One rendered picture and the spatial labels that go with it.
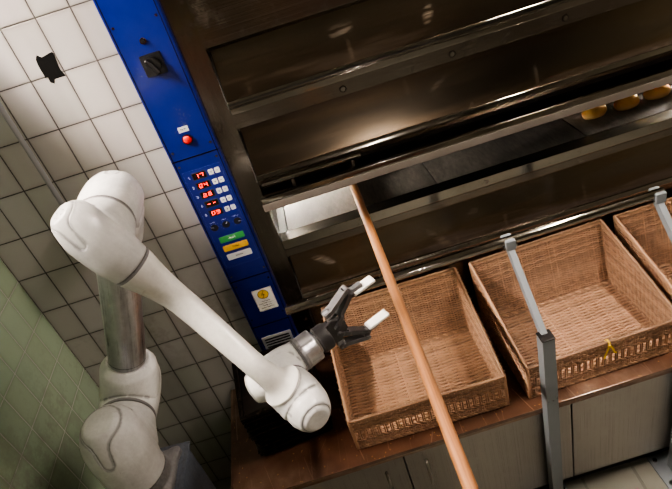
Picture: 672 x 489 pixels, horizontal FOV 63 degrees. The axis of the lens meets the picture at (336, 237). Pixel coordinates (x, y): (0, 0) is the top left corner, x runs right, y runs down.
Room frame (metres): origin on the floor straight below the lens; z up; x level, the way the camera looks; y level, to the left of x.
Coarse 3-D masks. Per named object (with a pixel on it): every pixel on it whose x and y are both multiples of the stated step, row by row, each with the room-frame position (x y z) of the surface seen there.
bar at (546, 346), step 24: (648, 192) 1.32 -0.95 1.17; (576, 216) 1.32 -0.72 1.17; (504, 240) 1.32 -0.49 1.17; (432, 264) 1.32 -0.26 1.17; (528, 288) 1.22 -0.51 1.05; (288, 312) 1.32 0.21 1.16; (552, 336) 1.10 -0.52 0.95; (552, 360) 1.09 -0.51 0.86; (552, 384) 1.09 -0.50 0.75; (552, 408) 1.09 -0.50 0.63; (552, 432) 1.09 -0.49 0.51; (552, 456) 1.09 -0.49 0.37; (552, 480) 1.09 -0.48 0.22
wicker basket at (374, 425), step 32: (384, 288) 1.66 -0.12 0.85; (416, 288) 1.64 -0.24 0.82; (352, 320) 1.64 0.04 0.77; (416, 320) 1.61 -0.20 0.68; (448, 320) 1.60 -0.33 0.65; (352, 352) 1.61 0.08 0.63; (384, 352) 1.59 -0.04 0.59; (448, 352) 1.49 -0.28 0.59; (480, 352) 1.44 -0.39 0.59; (352, 384) 1.48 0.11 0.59; (384, 384) 1.44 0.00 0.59; (416, 384) 1.39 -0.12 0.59; (448, 384) 1.34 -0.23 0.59; (480, 384) 1.19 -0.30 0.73; (352, 416) 1.32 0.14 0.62; (384, 416) 1.20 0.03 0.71; (416, 416) 1.20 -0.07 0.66
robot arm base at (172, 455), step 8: (176, 448) 1.07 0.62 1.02; (168, 456) 1.05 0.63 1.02; (176, 456) 1.05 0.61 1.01; (168, 464) 1.01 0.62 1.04; (176, 464) 1.03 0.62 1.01; (168, 472) 0.99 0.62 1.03; (176, 472) 1.01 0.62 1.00; (160, 480) 0.96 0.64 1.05; (168, 480) 0.97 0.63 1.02; (152, 488) 0.94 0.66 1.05; (160, 488) 0.95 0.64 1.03; (168, 488) 0.95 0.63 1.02
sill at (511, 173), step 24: (648, 120) 1.71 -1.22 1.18; (576, 144) 1.71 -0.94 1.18; (600, 144) 1.68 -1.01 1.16; (504, 168) 1.70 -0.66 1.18; (528, 168) 1.69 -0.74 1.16; (432, 192) 1.70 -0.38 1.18; (456, 192) 1.69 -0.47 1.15; (336, 216) 1.74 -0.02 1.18; (360, 216) 1.69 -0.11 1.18; (384, 216) 1.69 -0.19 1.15; (288, 240) 1.69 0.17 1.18; (312, 240) 1.69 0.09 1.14
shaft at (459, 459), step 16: (352, 192) 1.84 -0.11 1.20; (368, 224) 1.58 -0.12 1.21; (384, 256) 1.39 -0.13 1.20; (384, 272) 1.31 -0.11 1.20; (400, 304) 1.15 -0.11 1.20; (400, 320) 1.10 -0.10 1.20; (416, 336) 1.02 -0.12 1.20; (416, 352) 0.97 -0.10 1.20; (432, 384) 0.86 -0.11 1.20; (432, 400) 0.82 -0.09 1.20; (448, 416) 0.77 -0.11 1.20; (448, 432) 0.73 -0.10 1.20; (448, 448) 0.70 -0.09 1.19; (464, 464) 0.65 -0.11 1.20; (464, 480) 0.61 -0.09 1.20
